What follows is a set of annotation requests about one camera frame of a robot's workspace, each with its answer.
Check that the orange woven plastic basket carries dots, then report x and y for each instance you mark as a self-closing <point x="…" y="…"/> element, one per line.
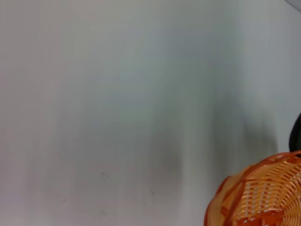
<point x="263" y="193"/>

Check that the dark grey towel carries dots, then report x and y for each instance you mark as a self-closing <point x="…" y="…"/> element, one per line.
<point x="296" y="134"/>

